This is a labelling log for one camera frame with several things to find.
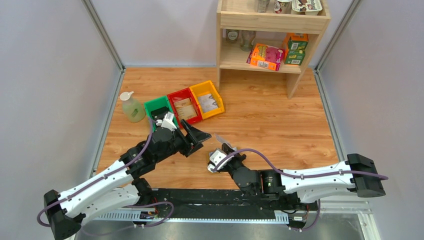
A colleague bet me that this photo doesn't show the green orange carton box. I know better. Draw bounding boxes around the green orange carton box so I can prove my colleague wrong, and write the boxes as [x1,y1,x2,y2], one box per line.
[282,32,309,66]

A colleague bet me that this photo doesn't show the red plastic bin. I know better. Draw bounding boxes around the red plastic bin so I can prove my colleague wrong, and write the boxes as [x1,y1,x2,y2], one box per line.
[166,87,203,128]

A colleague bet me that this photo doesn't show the yellow leather card holder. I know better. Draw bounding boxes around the yellow leather card holder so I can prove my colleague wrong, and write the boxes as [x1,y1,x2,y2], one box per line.
[208,150,218,161]

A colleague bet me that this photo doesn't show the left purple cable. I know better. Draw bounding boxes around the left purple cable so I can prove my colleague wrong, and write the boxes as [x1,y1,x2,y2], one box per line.
[36,117,175,229]

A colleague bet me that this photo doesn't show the black cards in green bin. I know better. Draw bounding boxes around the black cards in green bin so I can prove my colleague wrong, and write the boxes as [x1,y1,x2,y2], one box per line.
[150,106,169,121]

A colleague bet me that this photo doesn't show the grey credit card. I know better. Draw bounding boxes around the grey credit card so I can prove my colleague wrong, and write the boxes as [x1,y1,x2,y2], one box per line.
[215,134,233,148]

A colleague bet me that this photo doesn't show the green plastic bin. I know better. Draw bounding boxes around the green plastic bin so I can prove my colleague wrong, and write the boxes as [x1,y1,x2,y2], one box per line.
[143,95,173,120]

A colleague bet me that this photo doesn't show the white food tub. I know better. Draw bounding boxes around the white food tub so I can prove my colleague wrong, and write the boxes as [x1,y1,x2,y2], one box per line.
[290,0,323,16]

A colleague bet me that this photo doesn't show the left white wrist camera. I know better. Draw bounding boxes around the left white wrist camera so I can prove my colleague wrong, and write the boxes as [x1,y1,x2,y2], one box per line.
[155,111,177,131]

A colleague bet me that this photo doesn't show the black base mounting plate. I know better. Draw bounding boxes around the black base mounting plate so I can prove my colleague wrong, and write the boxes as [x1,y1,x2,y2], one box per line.
[134,188,318,220]

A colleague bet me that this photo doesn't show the clear glass cup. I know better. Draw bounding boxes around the clear glass cup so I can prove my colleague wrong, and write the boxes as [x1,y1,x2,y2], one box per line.
[240,30,257,52]

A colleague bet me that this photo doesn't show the white printed cup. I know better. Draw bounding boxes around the white printed cup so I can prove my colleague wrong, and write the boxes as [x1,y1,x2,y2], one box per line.
[273,0,292,14]

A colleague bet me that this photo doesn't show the orange pink snack box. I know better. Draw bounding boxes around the orange pink snack box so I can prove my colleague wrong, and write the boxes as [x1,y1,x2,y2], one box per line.
[246,43,285,72]

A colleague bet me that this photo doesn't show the purple cable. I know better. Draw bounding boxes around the purple cable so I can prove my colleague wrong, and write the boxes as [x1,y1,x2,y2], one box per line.
[36,117,175,229]
[211,148,389,232]

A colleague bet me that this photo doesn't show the yellow plastic bin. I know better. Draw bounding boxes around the yellow plastic bin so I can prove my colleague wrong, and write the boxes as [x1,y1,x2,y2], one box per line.
[189,80,225,120]

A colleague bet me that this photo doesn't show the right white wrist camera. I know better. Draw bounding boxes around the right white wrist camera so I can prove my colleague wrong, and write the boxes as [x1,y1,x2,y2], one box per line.
[207,148,233,173]

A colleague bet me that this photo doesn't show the green soap pump bottle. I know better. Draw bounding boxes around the green soap pump bottle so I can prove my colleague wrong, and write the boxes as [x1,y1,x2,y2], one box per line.
[119,91,146,123]

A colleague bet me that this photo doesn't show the wooden shelf unit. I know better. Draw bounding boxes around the wooden shelf unit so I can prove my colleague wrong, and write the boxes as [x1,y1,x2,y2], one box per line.
[215,0,331,98]

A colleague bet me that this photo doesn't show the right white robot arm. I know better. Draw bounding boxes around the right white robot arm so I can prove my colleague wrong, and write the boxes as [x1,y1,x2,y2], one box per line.
[207,143,388,204]

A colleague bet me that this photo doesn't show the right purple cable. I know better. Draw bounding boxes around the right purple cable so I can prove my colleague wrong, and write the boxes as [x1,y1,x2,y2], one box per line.
[211,148,389,232]

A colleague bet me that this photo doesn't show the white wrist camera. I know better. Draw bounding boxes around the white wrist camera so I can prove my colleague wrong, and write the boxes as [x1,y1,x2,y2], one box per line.
[155,111,177,131]
[207,148,233,173]

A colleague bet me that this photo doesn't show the aluminium frame rail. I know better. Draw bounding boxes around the aluminium frame rail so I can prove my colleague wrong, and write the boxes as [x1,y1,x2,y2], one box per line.
[59,186,382,240]

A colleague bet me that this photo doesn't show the beige cards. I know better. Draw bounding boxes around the beige cards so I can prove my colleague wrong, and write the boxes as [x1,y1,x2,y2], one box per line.
[174,98,198,121]

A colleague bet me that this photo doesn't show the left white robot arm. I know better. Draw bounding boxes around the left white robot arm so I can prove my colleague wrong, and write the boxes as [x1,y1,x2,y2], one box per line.
[37,119,212,240]

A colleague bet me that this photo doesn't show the white cards in yellow bin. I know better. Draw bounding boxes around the white cards in yellow bin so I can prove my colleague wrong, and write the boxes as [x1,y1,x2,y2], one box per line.
[197,93,219,113]

